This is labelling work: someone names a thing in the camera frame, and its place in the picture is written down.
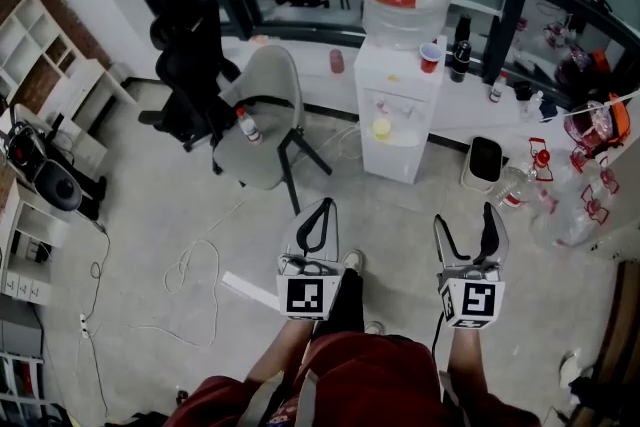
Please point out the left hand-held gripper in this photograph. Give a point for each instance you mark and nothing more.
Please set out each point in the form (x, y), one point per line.
(310, 297)

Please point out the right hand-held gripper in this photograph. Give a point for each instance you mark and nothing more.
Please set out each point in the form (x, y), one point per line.
(475, 297)

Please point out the white water dispenser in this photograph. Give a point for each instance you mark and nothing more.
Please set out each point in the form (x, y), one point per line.
(395, 155)

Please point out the red plastic cup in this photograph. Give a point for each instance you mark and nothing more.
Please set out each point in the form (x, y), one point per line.
(429, 57)

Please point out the person's right forearm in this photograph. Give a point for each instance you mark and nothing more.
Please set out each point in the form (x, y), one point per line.
(466, 360)

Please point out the person's left forearm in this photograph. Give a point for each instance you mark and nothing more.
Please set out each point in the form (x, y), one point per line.
(285, 350)

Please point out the empty clear water jug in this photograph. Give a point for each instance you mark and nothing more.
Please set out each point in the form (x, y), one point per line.
(517, 187)

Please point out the pile of clear water jugs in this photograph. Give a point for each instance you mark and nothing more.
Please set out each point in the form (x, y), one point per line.
(575, 210)

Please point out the yellow cup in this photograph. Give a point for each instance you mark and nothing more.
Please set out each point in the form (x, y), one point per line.
(381, 129)

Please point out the purple water jug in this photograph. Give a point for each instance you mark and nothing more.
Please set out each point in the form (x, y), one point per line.
(590, 125)

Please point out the person's white shoe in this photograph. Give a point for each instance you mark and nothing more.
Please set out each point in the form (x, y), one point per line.
(353, 260)
(375, 327)

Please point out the person's black trouser leg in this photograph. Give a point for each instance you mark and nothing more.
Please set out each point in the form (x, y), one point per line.
(345, 302)

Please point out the white waste bin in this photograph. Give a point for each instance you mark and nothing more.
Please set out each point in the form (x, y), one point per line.
(484, 165)

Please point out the white flat board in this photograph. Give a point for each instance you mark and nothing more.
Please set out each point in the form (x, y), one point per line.
(250, 290)

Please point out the small white red-capped bottle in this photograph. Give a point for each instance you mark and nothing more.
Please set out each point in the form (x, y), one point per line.
(498, 88)
(249, 127)

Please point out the grey shell chair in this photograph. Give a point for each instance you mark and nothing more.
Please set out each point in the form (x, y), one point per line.
(265, 115)

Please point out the clear small bottle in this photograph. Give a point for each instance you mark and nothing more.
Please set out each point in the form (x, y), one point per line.
(533, 105)

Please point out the pink can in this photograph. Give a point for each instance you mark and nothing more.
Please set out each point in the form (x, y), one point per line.
(337, 61)

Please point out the black thermos flask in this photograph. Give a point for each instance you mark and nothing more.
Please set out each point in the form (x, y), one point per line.
(460, 62)

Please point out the orange bag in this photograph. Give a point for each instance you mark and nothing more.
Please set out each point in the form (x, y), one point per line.
(620, 115)

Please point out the black office chair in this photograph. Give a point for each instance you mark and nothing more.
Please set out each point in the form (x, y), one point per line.
(190, 80)

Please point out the black slim bottle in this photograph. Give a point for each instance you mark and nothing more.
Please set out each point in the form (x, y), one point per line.
(463, 27)

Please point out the white power strip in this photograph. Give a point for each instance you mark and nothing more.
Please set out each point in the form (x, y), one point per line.
(84, 325)

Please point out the black round speaker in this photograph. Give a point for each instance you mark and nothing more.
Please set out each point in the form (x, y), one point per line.
(57, 187)

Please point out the white low cabinet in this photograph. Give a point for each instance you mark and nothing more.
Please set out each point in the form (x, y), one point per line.
(30, 245)

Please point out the black device with red parts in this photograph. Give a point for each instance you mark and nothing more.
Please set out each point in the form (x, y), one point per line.
(22, 150)

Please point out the white cubby shelf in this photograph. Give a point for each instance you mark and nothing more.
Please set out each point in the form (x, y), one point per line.
(45, 55)

